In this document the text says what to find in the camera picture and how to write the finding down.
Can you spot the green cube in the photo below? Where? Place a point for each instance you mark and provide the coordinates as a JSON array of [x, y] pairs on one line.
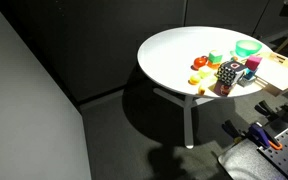
[[215, 56]]

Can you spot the small orange yellow toy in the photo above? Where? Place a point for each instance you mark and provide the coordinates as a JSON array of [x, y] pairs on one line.
[[201, 90]]

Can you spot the grey block under stack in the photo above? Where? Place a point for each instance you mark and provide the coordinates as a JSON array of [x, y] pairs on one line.
[[246, 82]]

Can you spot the black white patterned cube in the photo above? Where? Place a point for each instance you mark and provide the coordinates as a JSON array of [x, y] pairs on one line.
[[230, 72]]

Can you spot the translucent yellow block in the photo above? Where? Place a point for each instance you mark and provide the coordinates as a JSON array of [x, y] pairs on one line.
[[205, 71]]

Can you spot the purple clamp with orange tip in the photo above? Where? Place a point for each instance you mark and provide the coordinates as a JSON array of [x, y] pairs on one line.
[[261, 136]]

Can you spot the green plastic bowl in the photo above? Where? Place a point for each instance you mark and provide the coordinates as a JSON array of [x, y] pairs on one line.
[[244, 48]]

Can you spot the orange block under green cube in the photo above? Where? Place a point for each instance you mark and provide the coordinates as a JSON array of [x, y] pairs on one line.
[[213, 65]]

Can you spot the white round table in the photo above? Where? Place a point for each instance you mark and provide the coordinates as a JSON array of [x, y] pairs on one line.
[[167, 59]]

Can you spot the black purple clamp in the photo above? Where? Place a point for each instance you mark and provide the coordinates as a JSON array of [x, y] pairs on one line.
[[280, 113]]

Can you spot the red orange tomato toy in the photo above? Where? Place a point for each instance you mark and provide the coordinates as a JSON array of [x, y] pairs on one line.
[[199, 62]]

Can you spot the yellow lemon toy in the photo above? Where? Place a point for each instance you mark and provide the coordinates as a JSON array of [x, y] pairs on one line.
[[194, 79]]

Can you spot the mulberry pink block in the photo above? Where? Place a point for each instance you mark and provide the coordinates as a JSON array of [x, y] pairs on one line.
[[253, 62]]

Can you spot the blue block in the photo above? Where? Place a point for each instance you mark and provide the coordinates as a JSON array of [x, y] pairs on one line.
[[249, 74]]

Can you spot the wooden tray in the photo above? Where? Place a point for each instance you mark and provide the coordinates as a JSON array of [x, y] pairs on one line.
[[272, 73]]

